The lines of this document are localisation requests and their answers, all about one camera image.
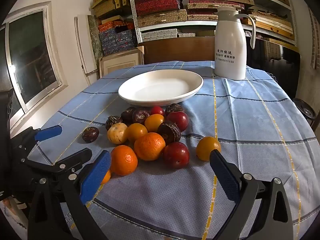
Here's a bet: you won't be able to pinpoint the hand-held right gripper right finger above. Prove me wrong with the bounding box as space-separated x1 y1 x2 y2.
209 149 294 240

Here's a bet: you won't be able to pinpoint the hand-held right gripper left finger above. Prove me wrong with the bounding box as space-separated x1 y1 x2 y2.
27 151 112 240

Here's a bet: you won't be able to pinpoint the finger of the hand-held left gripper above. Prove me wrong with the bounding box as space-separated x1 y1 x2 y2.
20 147 93 174
11 125 63 155

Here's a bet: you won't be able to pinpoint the dark brown water chestnut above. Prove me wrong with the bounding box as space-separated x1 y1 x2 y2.
132 108 151 125
121 107 137 124
105 115 123 130
157 120 181 144
82 127 100 143
165 103 184 117

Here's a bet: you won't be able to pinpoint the yellow cherry tomato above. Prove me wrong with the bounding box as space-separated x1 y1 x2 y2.
144 114 165 133
126 123 148 143
196 136 222 161

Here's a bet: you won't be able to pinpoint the small red cherry tomato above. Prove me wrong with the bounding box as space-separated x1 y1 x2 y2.
150 106 165 117

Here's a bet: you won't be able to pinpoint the white ceramic bowl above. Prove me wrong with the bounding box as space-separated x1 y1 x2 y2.
118 69 204 107

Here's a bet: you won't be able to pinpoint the blue plaid tablecloth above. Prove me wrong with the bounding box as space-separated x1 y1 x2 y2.
27 60 318 240

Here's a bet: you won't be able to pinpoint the window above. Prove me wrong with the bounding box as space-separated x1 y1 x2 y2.
5 2 68 130

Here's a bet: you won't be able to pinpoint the white panel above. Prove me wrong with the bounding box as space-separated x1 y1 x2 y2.
74 14 98 75

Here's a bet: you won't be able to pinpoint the black round object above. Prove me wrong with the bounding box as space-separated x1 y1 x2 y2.
291 97 318 128

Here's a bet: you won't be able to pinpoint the green marbled panel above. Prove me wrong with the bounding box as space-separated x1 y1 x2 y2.
87 14 103 59

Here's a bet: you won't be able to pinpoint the stack of blue patterned boxes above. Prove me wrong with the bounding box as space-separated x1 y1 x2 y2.
99 29 138 57

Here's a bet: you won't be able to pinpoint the orange patterned boxes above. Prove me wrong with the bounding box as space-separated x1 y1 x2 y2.
97 20 135 33

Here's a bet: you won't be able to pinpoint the white thermos jug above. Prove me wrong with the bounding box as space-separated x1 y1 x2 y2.
214 6 256 80

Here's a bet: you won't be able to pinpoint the brown wooden board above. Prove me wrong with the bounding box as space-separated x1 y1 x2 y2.
137 36 216 65

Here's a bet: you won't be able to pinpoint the white metal shelf rack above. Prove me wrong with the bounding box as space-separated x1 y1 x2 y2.
126 0 299 47

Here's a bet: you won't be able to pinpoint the shelf with stacked mats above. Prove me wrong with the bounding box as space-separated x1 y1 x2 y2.
90 0 295 40

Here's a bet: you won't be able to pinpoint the striped woven hanging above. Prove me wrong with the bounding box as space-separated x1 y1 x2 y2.
309 7 320 70

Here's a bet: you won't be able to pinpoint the pale picture frame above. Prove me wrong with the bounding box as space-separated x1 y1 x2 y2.
99 48 145 78

